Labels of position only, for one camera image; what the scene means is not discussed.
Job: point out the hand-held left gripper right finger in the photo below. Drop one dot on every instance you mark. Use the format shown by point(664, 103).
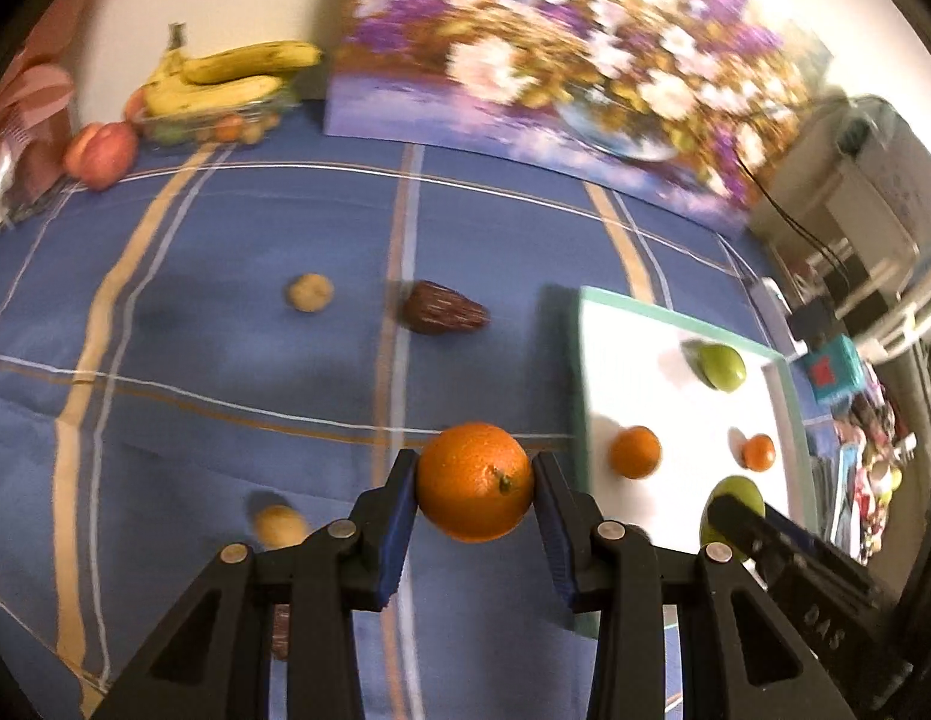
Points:
point(559, 547)

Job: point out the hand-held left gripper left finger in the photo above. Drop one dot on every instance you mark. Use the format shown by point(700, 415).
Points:
point(398, 532)

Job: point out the large orange with stem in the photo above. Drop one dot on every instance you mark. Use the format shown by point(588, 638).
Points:
point(473, 484)

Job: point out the yellowish longan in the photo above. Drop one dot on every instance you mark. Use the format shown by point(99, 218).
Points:
point(280, 526)

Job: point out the round orange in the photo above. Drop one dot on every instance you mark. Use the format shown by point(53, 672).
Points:
point(635, 451)

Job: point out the green jujube fruit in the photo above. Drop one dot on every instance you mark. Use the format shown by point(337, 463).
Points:
point(722, 366)
point(735, 491)

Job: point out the small orange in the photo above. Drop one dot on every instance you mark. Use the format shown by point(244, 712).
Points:
point(759, 453)

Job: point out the teal tray with white inside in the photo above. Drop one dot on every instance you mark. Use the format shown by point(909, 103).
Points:
point(660, 390)

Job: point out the brown longan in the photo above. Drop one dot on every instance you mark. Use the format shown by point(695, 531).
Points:
point(310, 292)

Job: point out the teal box with red label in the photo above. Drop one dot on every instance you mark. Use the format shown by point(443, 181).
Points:
point(833, 369)

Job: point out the white rack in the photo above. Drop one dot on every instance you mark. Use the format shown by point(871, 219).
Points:
point(897, 315)

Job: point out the black power adapter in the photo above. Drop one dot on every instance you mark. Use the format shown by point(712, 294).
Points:
point(810, 317)

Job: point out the white power strip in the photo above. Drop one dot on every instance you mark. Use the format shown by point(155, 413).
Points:
point(773, 304)

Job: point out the clear plastic fruit container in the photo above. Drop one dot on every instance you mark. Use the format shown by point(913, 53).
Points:
point(210, 129)

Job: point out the yellow banana bunch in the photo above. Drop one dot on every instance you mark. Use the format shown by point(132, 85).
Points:
point(210, 94)

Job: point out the floral painting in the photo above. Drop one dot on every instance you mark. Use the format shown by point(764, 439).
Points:
point(548, 52)

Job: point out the orange-red peach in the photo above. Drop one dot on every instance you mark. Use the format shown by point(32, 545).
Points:
point(72, 155)

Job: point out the small red apple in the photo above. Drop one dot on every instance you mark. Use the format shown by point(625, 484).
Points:
point(134, 103)

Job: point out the pink wrapped flower bouquet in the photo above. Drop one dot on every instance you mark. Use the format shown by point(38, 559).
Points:
point(30, 97)

